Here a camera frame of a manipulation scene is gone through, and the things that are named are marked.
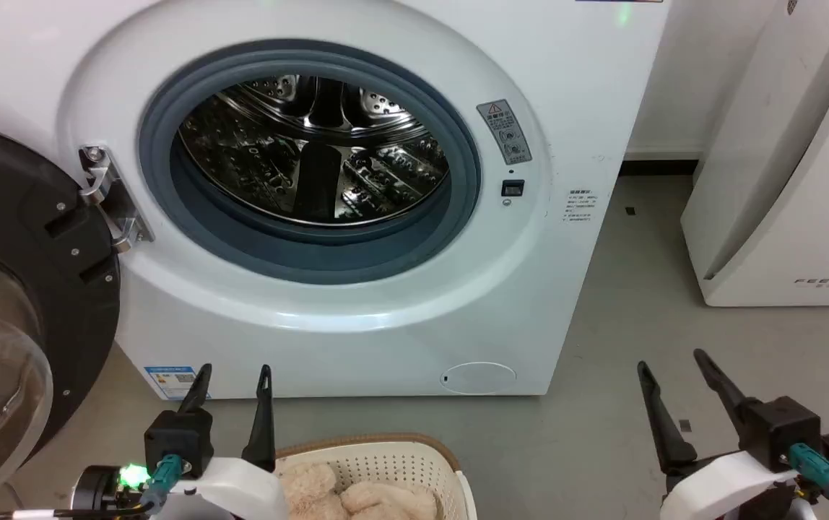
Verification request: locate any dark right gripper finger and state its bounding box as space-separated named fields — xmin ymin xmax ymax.
xmin=693 ymin=348 xmax=755 ymax=435
xmin=636 ymin=360 xmax=698 ymax=477

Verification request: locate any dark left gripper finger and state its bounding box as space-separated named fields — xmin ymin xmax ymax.
xmin=178 ymin=363 xmax=212 ymax=415
xmin=242 ymin=364 xmax=277 ymax=472

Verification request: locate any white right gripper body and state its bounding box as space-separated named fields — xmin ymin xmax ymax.
xmin=658 ymin=451 xmax=798 ymax=520

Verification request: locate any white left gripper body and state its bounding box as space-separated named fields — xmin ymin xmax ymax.
xmin=160 ymin=456 xmax=292 ymax=520

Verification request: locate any beige plush teddy bear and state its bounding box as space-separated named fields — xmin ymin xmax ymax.
xmin=276 ymin=461 xmax=439 ymax=520

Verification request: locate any black washer door with glass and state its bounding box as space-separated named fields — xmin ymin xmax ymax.
xmin=0 ymin=118 xmax=123 ymax=511

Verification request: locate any stainless steel washing machine drum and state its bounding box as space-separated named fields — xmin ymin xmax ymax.
xmin=178 ymin=74 xmax=451 ymax=227

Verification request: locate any blue energy label sticker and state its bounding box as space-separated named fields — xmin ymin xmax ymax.
xmin=143 ymin=365 xmax=212 ymax=401

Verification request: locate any white perforated laundry basket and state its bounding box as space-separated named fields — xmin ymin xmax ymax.
xmin=273 ymin=433 xmax=477 ymax=520

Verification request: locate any white front-load washing machine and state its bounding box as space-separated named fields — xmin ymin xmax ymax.
xmin=0 ymin=0 xmax=672 ymax=400

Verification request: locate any grey rubber door gasket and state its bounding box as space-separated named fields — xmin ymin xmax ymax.
xmin=138 ymin=39 xmax=482 ymax=285

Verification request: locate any oval white filter cover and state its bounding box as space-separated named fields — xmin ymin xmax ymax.
xmin=439 ymin=360 xmax=518 ymax=397

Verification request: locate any metal door hinge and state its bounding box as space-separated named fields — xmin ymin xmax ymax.
xmin=78 ymin=144 xmax=155 ymax=254

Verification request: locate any white air purifier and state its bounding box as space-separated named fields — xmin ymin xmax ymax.
xmin=680 ymin=0 xmax=829 ymax=308

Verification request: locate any small printed text sticker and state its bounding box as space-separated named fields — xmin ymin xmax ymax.
xmin=563 ymin=188 xmax=596 ymax=224

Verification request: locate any grey warning sticker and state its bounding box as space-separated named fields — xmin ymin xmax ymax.
xmin=476 ymin=98 xmax=534 ymax=166

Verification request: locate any teal-plug left gripper cable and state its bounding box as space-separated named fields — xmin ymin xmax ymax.
xmin=0 ymin=454 xmax=186 ymax=520

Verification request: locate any teal-plug gripper cable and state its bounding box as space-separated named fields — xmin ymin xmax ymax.
xmin=0 ymin=454 xmax=186 ymax=520
xmin=789 ymin=443 xmax=829 ymax=520

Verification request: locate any teal-plug right gripper cable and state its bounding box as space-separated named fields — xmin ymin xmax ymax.
xmin=789 ymin=443 xmax=829 ymax=520

